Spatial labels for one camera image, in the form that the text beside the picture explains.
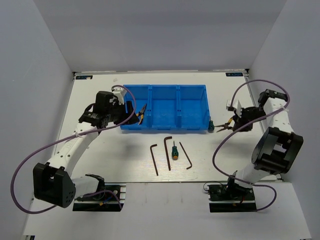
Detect right corner logo sticker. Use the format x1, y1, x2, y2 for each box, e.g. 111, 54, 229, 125
225, 72, 244, 77

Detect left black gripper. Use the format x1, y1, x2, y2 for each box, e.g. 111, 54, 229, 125
106, 100, 140, 125

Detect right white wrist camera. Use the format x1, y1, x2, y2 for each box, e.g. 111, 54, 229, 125
226, 100, 243, 117

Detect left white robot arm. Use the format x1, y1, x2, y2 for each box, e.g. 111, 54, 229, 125
32, 85, 139, 208

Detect left dark hex key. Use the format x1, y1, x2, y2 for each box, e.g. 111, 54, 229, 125
149, 144, 159, 176

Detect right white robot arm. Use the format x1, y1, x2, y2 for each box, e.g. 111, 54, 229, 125
225, 89, 304, 200

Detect right thin hex key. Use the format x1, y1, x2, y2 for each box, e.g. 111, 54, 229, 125
179, 141, 193, 170

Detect yellow-handled needle-nose pliers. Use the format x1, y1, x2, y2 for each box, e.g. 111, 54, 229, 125
136, 104, 147, 125

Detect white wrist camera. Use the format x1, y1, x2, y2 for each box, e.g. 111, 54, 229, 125
226, 100, 243, 117
111, 86, 127, 105

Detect left corner logo sticker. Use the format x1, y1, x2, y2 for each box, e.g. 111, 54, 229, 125
75, 75, 93, 80

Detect blue three-compartment plastic bin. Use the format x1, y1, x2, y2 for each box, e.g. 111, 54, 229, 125
120, 84, 210, 132

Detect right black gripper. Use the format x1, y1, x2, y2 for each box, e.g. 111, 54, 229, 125
232, 106, 268, 132

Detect middle large hex key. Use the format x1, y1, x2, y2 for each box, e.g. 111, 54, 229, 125
163, 136, 172, 171

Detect corner logo sticker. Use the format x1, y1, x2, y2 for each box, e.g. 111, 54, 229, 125
225, 72, 244, 77
75, 75, 93, 80

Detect small green stubby screwdriver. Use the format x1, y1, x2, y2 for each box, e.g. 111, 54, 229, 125
207, 120, 215, 133

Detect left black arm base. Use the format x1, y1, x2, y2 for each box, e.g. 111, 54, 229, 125
72, 183, 126, 212

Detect green orange-tipped screwdriver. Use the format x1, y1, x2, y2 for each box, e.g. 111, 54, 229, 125
171, 141, 179, 161

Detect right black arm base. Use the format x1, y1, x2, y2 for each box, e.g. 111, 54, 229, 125
203, 177, 257, 213

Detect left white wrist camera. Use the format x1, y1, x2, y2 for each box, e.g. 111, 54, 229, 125
111, 86, 127, 105

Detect orange-handled small pliers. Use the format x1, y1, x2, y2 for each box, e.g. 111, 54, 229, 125
214, 117, 233, 132

